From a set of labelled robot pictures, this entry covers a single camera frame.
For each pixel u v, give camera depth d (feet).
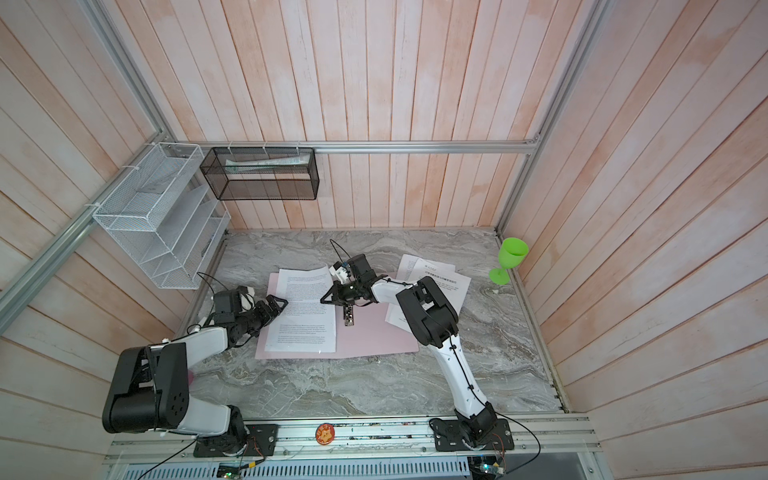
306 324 3.04
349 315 3.13
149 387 1.58
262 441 2.41
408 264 3.56
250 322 2.60
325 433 2.44
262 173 3.42
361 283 2.81
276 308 2.76
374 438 2.45
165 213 2.38
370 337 3.01
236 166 2.95
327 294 3.13
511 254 3.05
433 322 2.00
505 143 3.13
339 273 3.13
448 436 2.40
